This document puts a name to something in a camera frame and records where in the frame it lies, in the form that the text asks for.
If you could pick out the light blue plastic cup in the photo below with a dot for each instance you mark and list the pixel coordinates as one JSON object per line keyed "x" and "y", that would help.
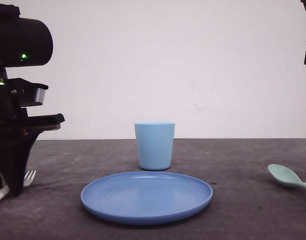
{"x": 154, "y": 144}

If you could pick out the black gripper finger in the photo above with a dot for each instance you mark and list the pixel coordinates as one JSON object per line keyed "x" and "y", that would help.
{"x": 14, "y": 154}

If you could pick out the mint green plastic spoon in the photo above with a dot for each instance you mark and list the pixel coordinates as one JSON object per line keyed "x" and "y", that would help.
{"x": 285, "y": 176}

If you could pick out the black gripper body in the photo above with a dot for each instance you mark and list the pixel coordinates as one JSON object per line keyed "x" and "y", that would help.
{"x": 16, "y": 94}

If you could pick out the white plastic fork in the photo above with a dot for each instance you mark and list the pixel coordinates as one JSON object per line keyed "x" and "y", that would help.
{"x": 28, "y": 179}

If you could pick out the blue plastic plate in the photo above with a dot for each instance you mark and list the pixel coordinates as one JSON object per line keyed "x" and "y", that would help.
{"x": 145, "y": 198}

